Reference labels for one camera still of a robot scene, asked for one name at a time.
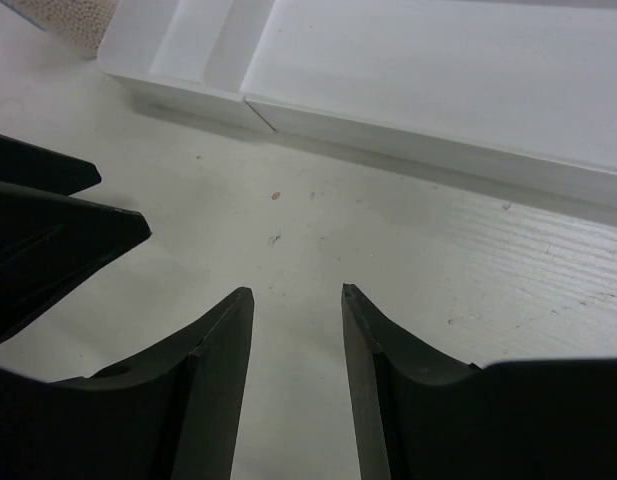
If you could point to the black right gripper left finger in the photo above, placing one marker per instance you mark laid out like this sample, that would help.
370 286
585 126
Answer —
170 411

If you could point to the white divided organizer tray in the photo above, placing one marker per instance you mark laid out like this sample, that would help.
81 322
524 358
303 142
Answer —
521 92

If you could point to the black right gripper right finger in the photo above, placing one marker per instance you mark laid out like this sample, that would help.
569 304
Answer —
421 414

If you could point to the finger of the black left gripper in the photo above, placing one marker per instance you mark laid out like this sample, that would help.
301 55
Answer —
50 244
34 167

